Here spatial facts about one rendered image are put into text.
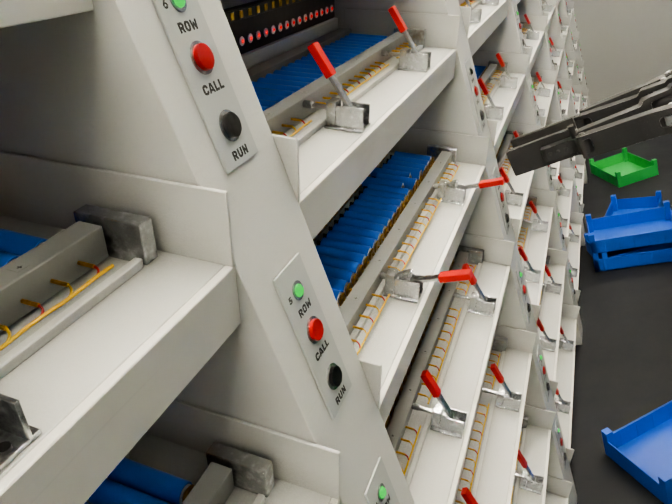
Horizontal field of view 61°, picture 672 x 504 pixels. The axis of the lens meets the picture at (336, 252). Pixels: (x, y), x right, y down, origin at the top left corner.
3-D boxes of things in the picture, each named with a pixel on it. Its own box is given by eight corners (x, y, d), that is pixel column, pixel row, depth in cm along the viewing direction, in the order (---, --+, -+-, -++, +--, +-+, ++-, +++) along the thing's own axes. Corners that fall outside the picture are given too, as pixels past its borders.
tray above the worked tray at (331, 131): (453, 77, 94) (463, -16, 87) (300, 255, 45) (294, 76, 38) (337, 66, 100) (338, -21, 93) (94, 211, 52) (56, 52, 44)
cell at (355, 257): (319, 254, 72) (367, 265, 70) (313, 261, 71) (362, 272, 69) (319, 242, 72) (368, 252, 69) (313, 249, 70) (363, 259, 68)
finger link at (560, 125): (572, 117, 62) (572, 115, 63) (509, 141, 66) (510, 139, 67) (581, 142, 63) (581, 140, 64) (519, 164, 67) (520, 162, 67)
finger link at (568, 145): (594, 142, 59) (594, 151, 57) (545, 159, 62) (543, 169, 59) (590, 129, 59) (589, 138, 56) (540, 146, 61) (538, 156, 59)
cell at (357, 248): (325, 247, 74) (373, 257, 72) (319, 253, 73) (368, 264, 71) (325, 234, 73) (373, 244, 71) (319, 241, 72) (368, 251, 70)
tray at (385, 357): (482, 189, 101) (489, 137, 96) (376, 444, 53) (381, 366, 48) (373, 172, 107) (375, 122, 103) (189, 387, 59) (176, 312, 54)
